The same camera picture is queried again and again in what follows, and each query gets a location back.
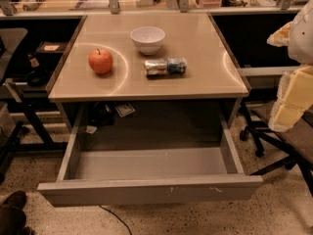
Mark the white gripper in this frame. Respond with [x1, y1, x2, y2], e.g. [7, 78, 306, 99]
[267, 0, 313, 132]

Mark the grey open drawer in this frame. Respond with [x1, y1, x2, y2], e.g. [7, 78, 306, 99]
[38, 113, 263, 207]

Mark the crushed silver blue can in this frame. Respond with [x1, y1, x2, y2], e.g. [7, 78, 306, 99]
[144, 57, 187, 76]

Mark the white bowl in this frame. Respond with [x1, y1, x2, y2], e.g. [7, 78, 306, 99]
[130, 26, 165, 55]

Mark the grey cabinet desk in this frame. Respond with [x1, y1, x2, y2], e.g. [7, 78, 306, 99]
[45, 12, 252, 132]

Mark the dark shoe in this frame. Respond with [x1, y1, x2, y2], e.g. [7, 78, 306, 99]
[0, 190, 34, 235]

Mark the black office chair right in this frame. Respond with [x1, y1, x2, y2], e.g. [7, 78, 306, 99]
[240, 99, 313, 196]

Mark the red apple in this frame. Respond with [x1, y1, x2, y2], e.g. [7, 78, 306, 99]
[88, 49, 113, 74]

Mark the black floor cable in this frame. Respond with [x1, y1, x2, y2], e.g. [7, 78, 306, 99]
[99, 205, 134, 235]

